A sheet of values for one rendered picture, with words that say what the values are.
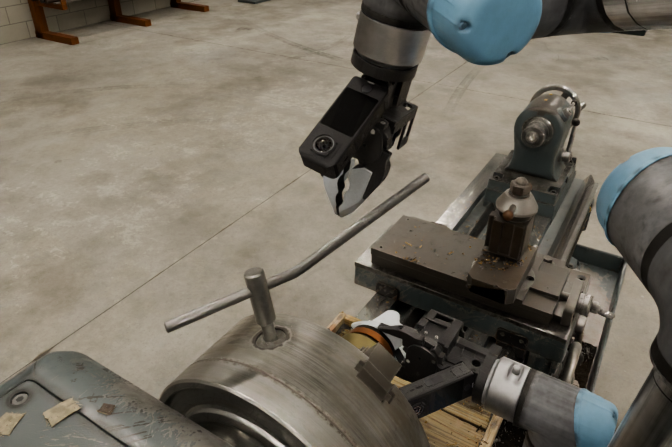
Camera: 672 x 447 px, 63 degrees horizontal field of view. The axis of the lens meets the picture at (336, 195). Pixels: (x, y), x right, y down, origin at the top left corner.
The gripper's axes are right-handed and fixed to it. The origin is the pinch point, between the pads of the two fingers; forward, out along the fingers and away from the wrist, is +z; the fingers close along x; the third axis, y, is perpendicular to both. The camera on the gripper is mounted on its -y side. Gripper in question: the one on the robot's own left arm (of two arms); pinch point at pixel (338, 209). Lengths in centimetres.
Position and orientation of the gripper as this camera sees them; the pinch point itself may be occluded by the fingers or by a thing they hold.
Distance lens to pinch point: 68.2
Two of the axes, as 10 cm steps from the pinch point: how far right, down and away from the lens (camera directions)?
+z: -1.9, 7.8, 5.9
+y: 5.3, -4.2, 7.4
